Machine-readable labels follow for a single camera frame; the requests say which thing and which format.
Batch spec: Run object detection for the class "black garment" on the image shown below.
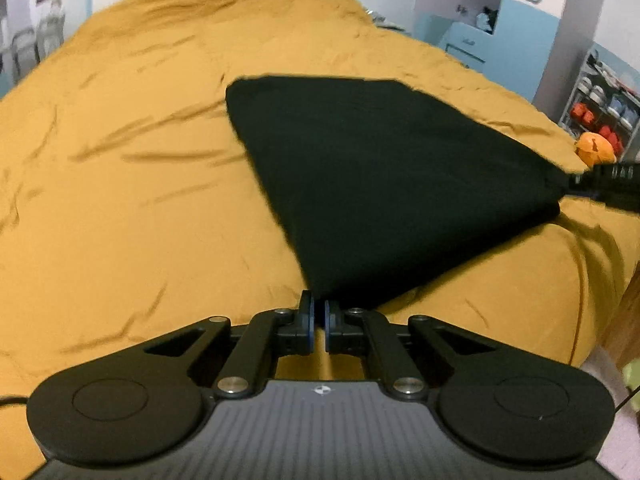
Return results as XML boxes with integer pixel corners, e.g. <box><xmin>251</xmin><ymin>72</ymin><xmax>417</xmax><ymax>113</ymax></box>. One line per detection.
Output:
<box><xmin>226</xmin><ymin>76</ymin><xmax>568</xmax><ymax>309</ymax></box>

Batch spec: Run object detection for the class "orange plush toy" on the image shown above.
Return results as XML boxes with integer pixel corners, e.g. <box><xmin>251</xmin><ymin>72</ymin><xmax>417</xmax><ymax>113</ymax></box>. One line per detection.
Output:
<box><xmin>575</xmin><ymin>132</ymin><xmax>617</xmax><ymax>168</ymax></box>

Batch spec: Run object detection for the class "shoe rack with shoes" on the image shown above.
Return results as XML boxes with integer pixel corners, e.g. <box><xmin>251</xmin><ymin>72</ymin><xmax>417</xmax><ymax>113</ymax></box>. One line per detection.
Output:
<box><xmin>558</xmin><ymin>42</ymin><xmax>639</xmax><ymax>162</ymax></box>

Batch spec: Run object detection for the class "mustard yellow bed quilt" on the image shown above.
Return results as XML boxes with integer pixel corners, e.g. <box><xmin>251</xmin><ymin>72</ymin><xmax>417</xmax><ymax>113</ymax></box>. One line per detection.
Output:
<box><xmin>0</xmin><ymin>0</ymin><xmax>640</xmax><ymax>480</ymax></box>

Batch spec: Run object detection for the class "light blue nightstand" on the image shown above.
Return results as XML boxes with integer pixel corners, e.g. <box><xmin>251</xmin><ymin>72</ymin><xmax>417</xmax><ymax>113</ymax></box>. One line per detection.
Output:
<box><xmin>438</xmin><ymin>21</ymin><xmax>492</xmax><ymax>73</ymax></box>

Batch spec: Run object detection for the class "grey metal cart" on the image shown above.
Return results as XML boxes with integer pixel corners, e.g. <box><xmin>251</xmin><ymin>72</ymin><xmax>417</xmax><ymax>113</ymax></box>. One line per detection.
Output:
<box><xmin>2</xmin><ymin>0</ymin><xmax>66</xmax><ymax>84</ymax></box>

